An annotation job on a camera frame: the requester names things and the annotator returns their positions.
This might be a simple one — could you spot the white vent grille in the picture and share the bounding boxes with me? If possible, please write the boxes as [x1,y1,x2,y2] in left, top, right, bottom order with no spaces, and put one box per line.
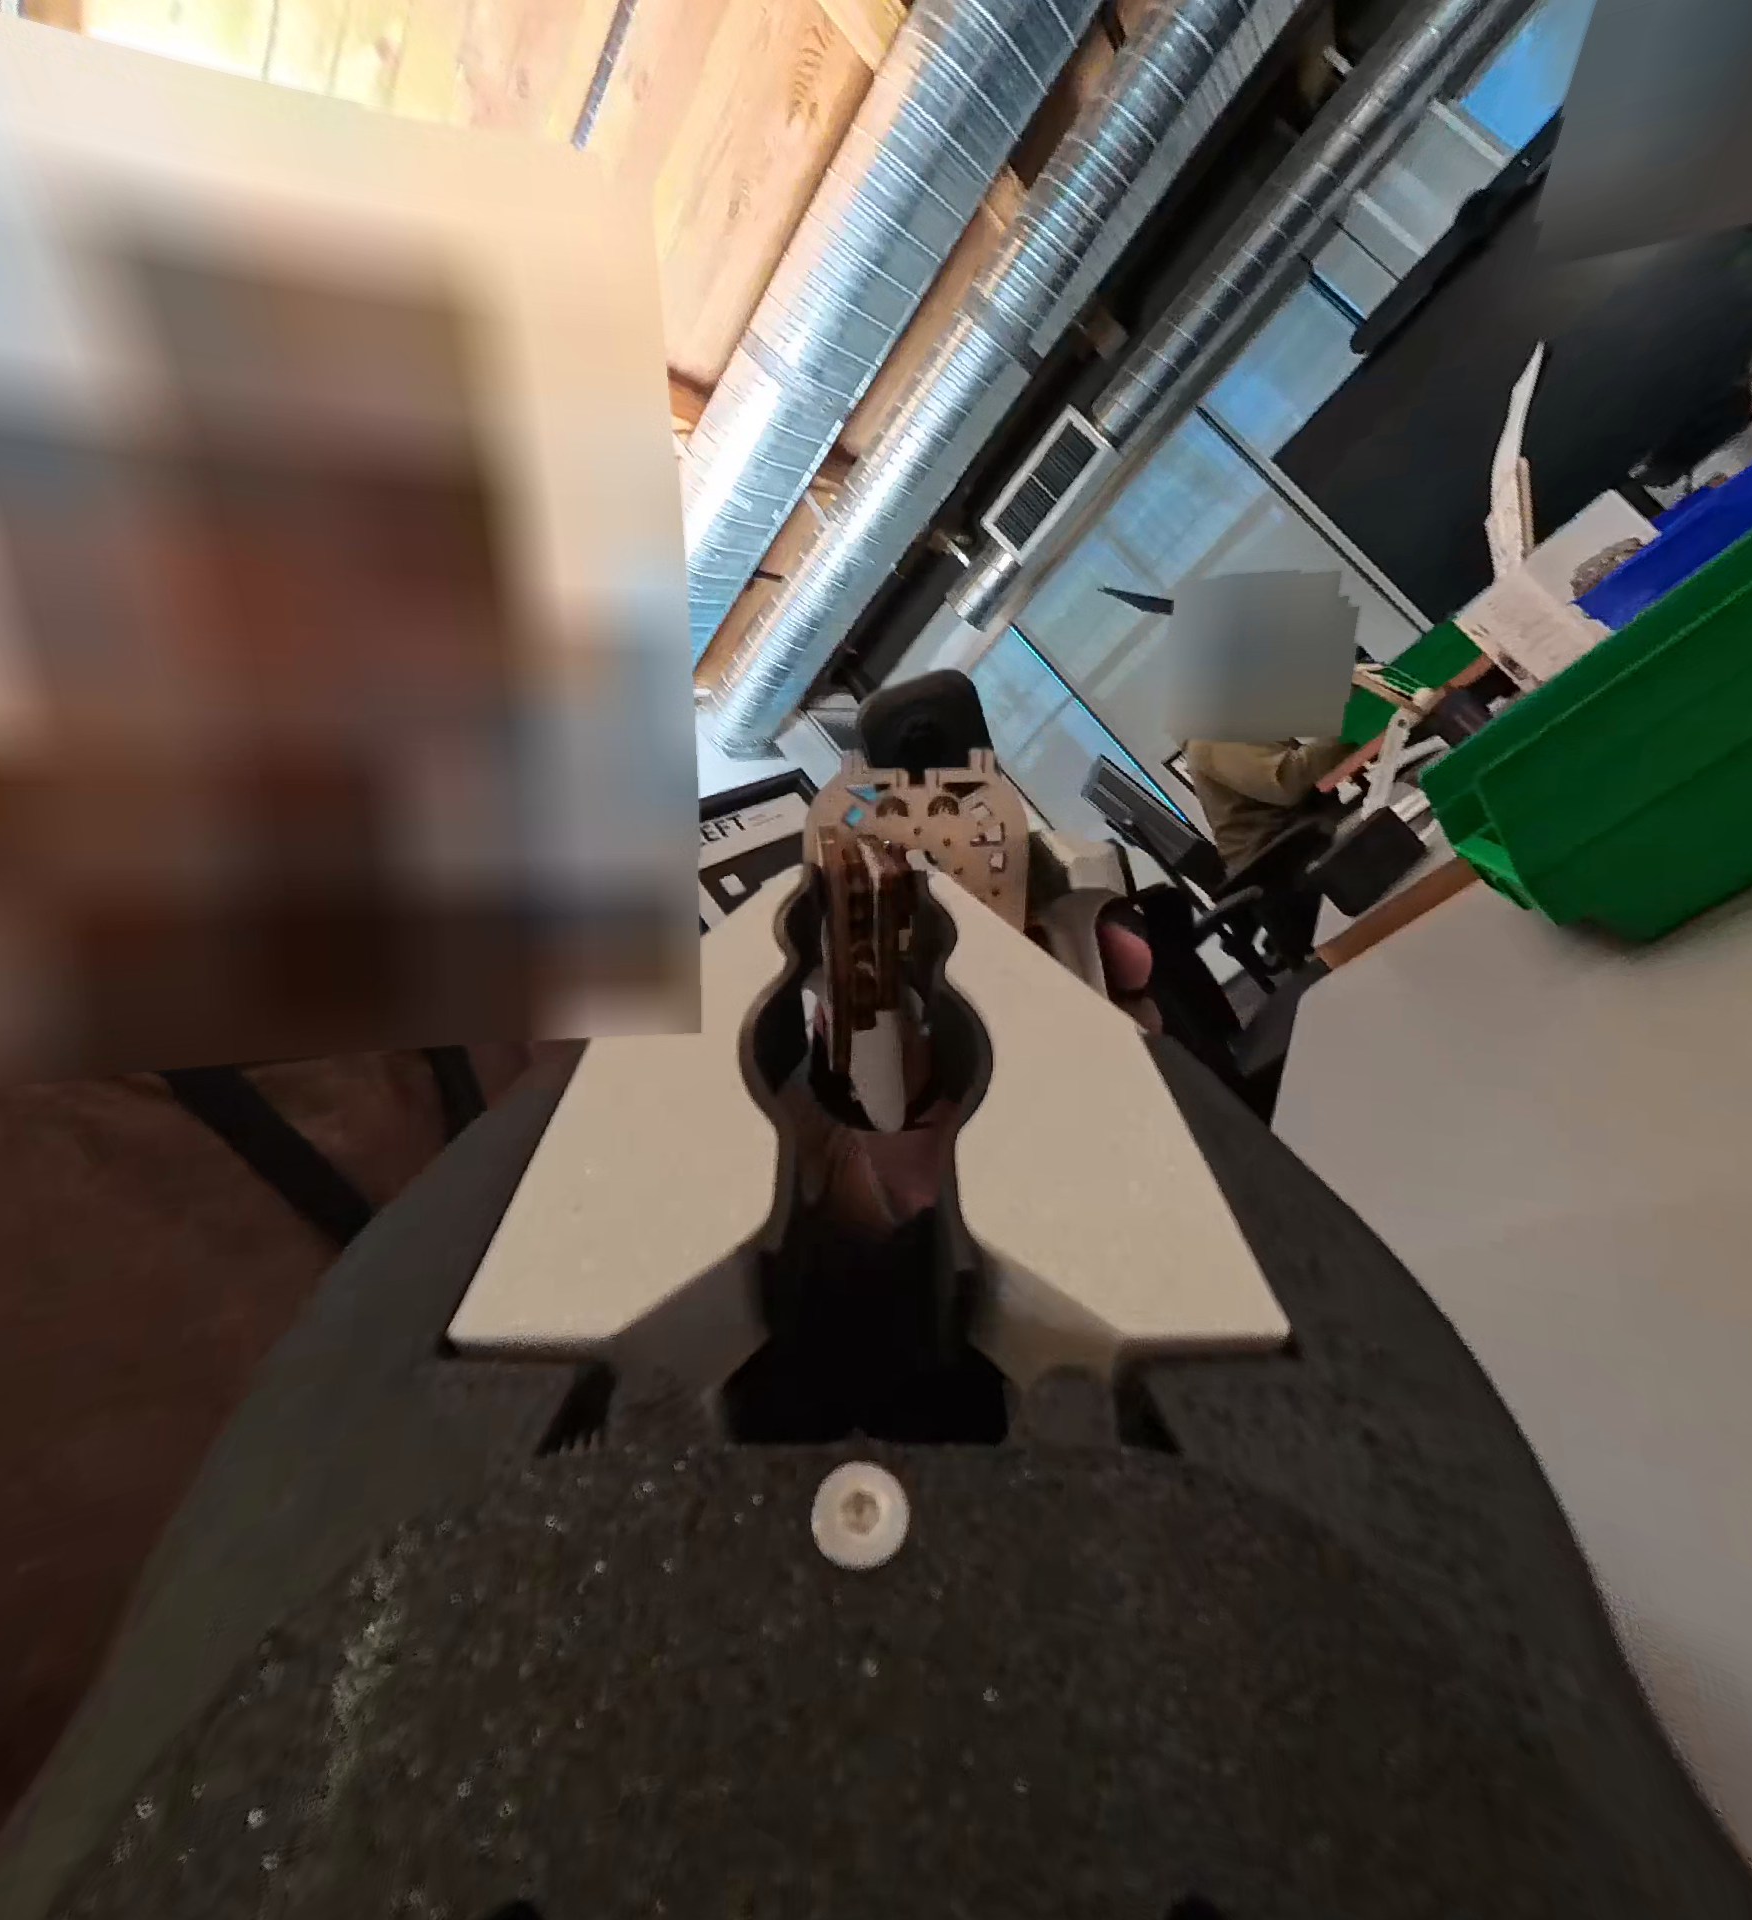
[977,408,1111,554]

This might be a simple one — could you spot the printed paper sheets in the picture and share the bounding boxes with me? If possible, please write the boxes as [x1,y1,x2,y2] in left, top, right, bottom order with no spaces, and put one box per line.
[1452,523,1661,695]

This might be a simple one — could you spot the blue plastic bin stack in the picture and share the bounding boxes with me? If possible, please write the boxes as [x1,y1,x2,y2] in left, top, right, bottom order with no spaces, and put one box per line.
[1572,404,1752,632]

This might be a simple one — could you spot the black office chair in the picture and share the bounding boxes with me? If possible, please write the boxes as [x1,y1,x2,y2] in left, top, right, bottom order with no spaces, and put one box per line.
[1115,816,1433,1116]

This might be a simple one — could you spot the wooden gear model assembly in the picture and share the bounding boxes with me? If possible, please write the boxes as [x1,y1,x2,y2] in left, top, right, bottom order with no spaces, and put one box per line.
[809,832,919,1073]

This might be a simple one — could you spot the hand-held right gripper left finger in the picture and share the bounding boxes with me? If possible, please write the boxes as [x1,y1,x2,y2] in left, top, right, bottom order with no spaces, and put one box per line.
[447,871,827,1375]

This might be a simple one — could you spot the large green plastic bin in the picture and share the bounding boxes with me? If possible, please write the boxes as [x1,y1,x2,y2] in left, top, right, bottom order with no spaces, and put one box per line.
[1419,471,1752,944]

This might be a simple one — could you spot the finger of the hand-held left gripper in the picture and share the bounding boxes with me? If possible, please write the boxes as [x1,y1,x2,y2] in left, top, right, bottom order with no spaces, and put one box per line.
[846,1008,911,1134]

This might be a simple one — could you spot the black strap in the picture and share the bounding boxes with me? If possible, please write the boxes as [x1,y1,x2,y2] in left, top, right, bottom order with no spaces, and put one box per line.
[161,1050,491,1250]

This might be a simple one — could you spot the person's left hand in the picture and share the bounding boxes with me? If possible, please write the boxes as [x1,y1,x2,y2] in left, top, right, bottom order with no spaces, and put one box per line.
[1091,914,1170,1037]

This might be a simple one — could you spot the wooden model plate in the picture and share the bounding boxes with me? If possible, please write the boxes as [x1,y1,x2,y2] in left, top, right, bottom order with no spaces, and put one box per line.
[803,749,1035,950]

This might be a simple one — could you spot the small green plastic bin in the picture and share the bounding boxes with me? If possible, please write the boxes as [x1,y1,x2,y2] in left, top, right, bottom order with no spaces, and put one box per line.
[1340,613,1525,752]

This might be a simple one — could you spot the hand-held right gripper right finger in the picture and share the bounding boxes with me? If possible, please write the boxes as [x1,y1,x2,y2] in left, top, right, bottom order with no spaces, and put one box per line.
[918,869,1292,1379]

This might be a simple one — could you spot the silver ventilation duct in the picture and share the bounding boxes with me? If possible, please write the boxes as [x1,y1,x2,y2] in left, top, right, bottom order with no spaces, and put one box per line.
[677,0,1105,519]
[701,0,1362,759]
[948,0,1545,632]

